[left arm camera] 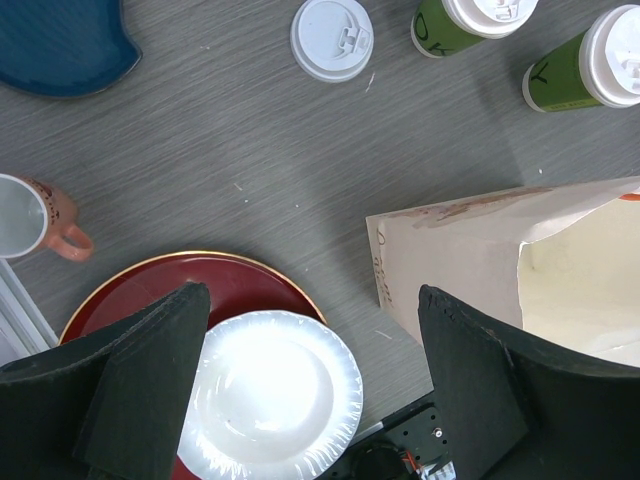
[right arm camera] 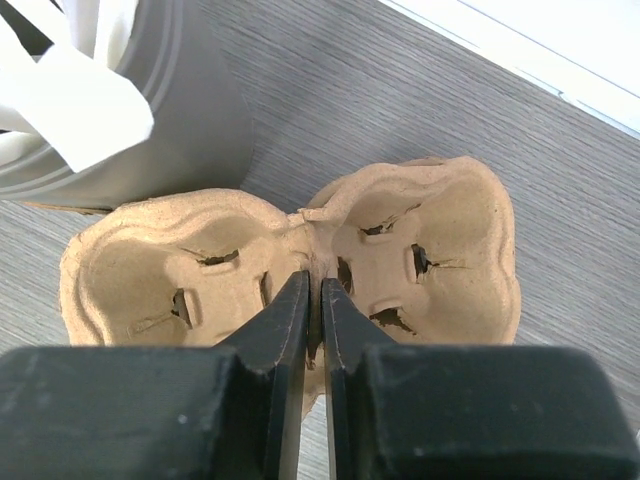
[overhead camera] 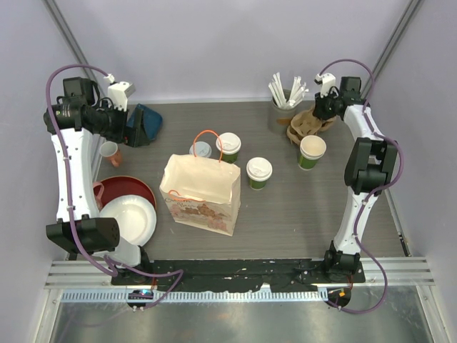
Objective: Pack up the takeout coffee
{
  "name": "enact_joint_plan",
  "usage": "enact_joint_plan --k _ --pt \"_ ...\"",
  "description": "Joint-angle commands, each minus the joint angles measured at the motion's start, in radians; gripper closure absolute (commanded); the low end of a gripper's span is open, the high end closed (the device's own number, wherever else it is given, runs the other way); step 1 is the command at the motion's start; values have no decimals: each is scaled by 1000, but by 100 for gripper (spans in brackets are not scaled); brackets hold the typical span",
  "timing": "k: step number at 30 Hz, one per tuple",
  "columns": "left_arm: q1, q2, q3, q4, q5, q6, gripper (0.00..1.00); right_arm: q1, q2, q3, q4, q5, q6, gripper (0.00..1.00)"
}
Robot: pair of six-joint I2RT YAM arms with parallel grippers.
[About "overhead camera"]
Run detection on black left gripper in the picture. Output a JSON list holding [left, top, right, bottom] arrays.
[[94, 100, 150, 147]]

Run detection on brown pulp cup carrier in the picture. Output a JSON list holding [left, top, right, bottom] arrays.
[[286, 106, 337, 145]]

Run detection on white plastic lid stack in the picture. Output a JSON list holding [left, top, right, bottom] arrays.
[[189, 141, 212, 158]]

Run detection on bear print paper bag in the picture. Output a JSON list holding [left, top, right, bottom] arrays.
[[159, 151, 241, 237]]

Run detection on white plastic cup lid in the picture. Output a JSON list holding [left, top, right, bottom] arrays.
[[246, 157, 273, 182]]

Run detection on green paper cup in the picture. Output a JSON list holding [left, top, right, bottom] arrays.
[[248, 177, 268, 190], [221, 149, 240, 164]]

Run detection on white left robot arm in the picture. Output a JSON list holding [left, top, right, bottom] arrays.
[[44, 75, 152, 285]]

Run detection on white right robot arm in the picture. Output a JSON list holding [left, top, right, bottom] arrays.
[[313, 73, 398, 282]]

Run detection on blue ceramic dish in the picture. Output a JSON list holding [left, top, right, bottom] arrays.
[[127, 104, 163, 145]]

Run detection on small pink cup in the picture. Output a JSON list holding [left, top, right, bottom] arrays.
[[99, 141, 122, 167]]

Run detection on stacked green paper cups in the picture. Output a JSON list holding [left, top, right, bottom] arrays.
[[298, 135, 326, 170]]

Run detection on grey straw holder cup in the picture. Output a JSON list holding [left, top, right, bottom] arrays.
[[268, 98, 296, 134]]

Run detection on pink floral mug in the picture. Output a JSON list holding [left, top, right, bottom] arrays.
[[93, 182, 104, 211]]

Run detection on white paper plate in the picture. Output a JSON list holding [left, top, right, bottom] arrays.
[[100, 195, 157, 247]]

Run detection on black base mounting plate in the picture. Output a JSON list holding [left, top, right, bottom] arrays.
[[111, 259, 366, 293]]

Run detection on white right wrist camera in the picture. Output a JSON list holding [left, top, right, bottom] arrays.
[[314, 73, 336, 98]]

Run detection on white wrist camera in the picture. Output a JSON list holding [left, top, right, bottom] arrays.
[[104, 74, 136, 111], [314, 73, 336, 98]]

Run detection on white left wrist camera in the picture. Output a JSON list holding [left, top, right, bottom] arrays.
[[104, 74, 136, 111]]

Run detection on white slotted cable duct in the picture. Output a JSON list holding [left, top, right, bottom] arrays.
[[61, 286, 328, 304]]

